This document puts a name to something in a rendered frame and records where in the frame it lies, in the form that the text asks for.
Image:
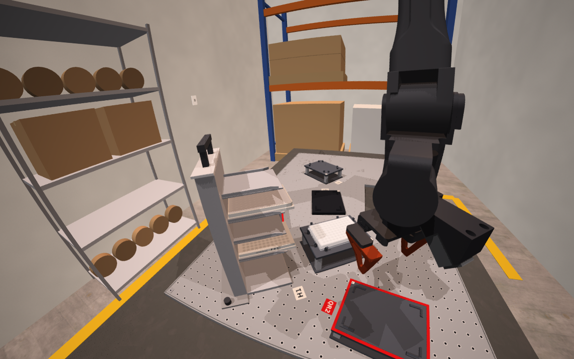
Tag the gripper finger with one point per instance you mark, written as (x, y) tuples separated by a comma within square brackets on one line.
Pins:
[(370, 254), (407, 251)]

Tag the dark grey flat nest with red border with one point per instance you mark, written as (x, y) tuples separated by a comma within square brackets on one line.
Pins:
[(381, 324)]

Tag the cream well plate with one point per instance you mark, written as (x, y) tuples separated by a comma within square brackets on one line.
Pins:
[(277, 243)]

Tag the white microplate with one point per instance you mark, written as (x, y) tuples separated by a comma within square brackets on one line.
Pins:
[(330, 233)]

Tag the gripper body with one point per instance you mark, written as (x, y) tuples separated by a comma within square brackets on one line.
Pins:
[(372, 220)]

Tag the white rectangular plate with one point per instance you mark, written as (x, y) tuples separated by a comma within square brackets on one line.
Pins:
[(276, 200)]

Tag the grey shelf rack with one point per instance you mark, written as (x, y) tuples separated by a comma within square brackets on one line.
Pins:
[(253, 274)]

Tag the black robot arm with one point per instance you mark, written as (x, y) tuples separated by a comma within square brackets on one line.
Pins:
[(420, 111)]

